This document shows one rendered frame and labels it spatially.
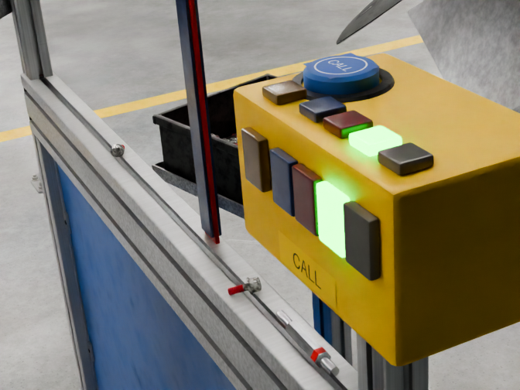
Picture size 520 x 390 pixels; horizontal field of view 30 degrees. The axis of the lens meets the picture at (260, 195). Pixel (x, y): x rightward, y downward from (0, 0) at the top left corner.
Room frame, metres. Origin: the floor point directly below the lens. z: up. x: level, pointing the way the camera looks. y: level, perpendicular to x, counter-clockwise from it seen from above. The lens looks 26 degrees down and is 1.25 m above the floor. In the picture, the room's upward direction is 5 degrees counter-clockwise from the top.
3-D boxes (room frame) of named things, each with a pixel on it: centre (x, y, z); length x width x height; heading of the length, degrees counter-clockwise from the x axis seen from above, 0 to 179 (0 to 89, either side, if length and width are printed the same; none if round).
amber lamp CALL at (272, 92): (0.47, -0.02, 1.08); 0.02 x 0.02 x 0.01; 24
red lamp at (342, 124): (0.42, -0.04, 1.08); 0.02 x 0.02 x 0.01; 24
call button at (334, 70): (0.49, -0.05, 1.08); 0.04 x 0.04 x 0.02
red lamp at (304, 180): (0.41, -0.02, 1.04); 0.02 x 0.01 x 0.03; 24
